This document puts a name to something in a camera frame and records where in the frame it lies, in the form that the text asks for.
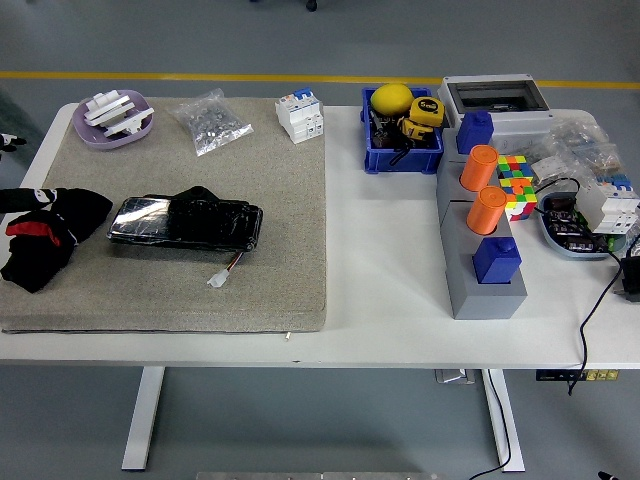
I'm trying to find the black plastic-wrapped panel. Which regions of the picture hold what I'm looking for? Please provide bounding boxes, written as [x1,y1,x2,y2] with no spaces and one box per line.
[106,185,265,254]

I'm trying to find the black printed rag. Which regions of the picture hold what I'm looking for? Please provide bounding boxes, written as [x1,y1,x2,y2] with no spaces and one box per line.
[0,187,115,295]

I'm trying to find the black desk control panel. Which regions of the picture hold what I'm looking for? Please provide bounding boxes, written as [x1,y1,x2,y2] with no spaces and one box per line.
[535,369,620,383]

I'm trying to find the white table leg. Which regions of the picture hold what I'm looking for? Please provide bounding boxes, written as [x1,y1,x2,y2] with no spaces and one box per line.
[121,367,166,472]
[482,368,526,474]

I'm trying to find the black power adapter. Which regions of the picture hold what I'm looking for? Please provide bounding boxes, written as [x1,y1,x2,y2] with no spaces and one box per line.
[618,257,640,304]

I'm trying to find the grey peg holder base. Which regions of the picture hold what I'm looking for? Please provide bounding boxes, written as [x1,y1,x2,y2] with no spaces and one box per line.
[435,124,530,321]

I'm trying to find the grey-blue plastic tray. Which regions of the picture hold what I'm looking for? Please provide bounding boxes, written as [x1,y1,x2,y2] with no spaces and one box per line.
[537,191,630,263]

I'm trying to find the blue square peg block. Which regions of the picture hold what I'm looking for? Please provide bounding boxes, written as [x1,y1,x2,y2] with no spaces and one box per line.
[472,236,523,285]
[455,110,495,155]

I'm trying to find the black electronic modules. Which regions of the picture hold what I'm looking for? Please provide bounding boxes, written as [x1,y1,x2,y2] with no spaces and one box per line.
[543,195,609,251]

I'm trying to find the white circuit breaker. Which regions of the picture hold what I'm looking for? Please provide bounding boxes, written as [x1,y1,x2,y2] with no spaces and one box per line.
[274,87,325,146]
[575,173,640,235]

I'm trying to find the multicolour puzzle cube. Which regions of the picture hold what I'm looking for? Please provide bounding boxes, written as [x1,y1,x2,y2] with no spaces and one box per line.
[496,155,532,182]
[499,177,539,223]

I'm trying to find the orange cylinder peg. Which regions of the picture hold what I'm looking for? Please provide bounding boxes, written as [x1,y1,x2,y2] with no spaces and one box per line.
[466,185,508,236]
[459,144,500,193]

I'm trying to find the clear bags of parts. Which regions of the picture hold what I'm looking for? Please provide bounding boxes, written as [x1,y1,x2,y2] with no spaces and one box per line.
[502,118,625,189]

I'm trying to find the blue plastic bin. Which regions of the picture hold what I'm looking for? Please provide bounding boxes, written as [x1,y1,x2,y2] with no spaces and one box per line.
[360,87,446,175]

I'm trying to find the yellow black tape measure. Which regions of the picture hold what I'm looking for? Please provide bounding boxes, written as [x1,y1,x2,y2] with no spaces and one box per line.
[398,117,437,146]
[407,96,446,129]

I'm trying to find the dark screwdriver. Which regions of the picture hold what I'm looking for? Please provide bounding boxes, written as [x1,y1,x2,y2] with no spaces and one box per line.
[368,110,389,146]

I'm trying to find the yellow ball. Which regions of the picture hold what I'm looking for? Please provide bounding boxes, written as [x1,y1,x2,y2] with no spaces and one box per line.
[369,83,415,117]

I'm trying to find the grey-brown mat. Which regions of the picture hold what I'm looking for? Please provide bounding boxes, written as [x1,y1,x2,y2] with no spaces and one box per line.
[0,96,329,335]

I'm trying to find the clear bag of screws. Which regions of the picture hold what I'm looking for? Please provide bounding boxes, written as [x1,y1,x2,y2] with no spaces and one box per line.
[167,88,255,158]

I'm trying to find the purple plastic tray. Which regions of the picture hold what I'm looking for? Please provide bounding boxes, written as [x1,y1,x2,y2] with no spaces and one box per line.
[72,89,155,151]

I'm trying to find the black cable under table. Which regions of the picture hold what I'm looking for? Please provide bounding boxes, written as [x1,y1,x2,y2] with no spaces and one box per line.
[468,368,512,480]

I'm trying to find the black power cable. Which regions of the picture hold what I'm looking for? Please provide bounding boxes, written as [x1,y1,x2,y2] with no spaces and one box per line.
[532,177,626,397]

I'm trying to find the metal bracket under table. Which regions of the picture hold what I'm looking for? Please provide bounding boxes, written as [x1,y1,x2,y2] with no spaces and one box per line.
[433,368,477,385]

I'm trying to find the grey electrical enclosure box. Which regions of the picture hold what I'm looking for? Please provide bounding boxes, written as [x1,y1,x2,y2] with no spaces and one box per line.
[437,74,555,151]

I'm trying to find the panel wire with white connector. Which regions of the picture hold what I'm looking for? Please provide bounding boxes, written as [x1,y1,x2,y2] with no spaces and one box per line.
[206,251,247,290]

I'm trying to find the white plastic bracket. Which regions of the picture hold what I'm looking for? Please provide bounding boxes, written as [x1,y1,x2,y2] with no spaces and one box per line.
[102,107,154,139]
[82,89,135,127]

